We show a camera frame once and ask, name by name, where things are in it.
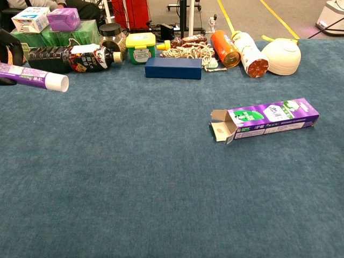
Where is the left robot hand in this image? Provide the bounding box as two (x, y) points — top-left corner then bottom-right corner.
(0, 28), (25, 87)

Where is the purple toothpaste tube white cap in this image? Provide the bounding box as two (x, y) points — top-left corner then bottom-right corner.
(0, 62), (69, 93)

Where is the purple toothpaste carton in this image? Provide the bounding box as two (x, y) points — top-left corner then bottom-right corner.
(209, 97), (320, 146)

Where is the dark blue rectangular box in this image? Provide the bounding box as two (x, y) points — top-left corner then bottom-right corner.
(145, 57), (203, 80)

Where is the white blue milk carton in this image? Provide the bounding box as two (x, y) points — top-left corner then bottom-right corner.
(11, 6), (51, 34)

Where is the green carton pack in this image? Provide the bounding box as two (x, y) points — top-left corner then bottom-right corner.
(10, 19), (102, 61)

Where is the dark coffee bottle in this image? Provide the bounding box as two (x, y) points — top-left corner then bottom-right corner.
(27, 44), (123, 75)

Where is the purple drink carton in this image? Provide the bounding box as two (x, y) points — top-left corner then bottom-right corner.
(46, 8), (82, 32)

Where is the glass jar black lid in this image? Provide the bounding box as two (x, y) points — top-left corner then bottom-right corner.
(99, 23), (128, 59)

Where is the white stand leg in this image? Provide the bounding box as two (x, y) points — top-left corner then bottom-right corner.
(103, 0), (116, 24)

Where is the green container yellow lid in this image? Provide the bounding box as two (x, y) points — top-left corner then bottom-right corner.
(125, 32), (156, 65)

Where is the black caster cart base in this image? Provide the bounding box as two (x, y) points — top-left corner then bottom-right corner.
(166, 0), (202, 12)

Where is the brown sauce bottle yellow cap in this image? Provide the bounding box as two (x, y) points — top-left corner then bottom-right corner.
(156, 34), (209, 51)

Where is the white pole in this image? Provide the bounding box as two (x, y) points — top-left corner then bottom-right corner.
(188, 0), (195, 37)

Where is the blue table cloth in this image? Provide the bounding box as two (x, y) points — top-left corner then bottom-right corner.
(0, 39), (344, 258)

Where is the orange drink can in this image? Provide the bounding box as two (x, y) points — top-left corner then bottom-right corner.
(210, 30), (241, 68)

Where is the white tea bottle yellow cap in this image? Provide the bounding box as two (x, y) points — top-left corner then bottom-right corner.
(231, 30), (270, 78)

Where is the beige bowl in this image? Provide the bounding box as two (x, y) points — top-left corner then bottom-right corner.
(261, 38), (302, 76)

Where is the white machine base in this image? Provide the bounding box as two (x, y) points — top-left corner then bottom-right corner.
(314, 0), (344, 37)

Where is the coiled rope bundle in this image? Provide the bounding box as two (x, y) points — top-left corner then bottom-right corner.
(160, 42), (228, 73)

